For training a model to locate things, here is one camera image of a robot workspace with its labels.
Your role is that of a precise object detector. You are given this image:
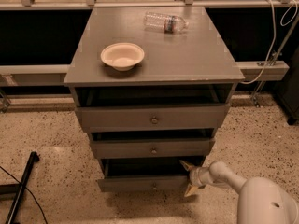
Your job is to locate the metal railing frame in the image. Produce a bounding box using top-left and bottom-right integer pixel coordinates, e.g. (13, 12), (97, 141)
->
(0, 0), (299, 114)

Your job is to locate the thin black cable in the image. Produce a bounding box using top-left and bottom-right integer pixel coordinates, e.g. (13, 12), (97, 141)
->
(0, 166), (50, 224)

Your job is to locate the clear plastic water bottle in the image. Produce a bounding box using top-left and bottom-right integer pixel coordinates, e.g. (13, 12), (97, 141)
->
(143, 12), (189, 34)

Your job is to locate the grey drawer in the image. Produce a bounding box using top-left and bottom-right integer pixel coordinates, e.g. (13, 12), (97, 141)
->
(98, 156), (205, 192)
(90, 138), (215, 159)
(75, 105), (230, 133)

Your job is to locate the grey bottom drawer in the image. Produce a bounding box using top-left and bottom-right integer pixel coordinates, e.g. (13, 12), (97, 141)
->
(98, 156), (205, 192)

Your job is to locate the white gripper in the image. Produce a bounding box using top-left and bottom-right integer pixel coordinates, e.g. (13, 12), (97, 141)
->
(179, 160), (209, 197)

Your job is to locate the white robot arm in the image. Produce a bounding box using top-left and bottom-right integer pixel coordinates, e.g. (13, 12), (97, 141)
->
(179, 160), (299, 224)

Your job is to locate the black stand leg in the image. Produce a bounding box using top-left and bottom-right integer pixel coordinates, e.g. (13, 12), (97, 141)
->
(0, 151), (39, 224)

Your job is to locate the dark robot base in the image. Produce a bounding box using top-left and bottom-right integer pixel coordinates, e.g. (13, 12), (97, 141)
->
(276, 48), (299, 125)

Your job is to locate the grey top drawer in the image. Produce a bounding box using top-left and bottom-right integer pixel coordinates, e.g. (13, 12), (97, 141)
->
(75, 105), (230, 133)

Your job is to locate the white paper bowl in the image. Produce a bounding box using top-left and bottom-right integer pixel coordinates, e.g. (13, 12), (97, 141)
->
(100, 43), (145, 71)

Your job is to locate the white cable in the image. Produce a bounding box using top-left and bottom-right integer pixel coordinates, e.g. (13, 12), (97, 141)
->
(238, 0), (299, 86)

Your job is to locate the grey middle drawer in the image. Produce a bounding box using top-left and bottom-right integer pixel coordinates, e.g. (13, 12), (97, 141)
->
(90, 138), (215, 159)

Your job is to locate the grey drawer cabinet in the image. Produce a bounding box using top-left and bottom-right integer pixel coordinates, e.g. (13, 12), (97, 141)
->
(64, 6), (246, 181)

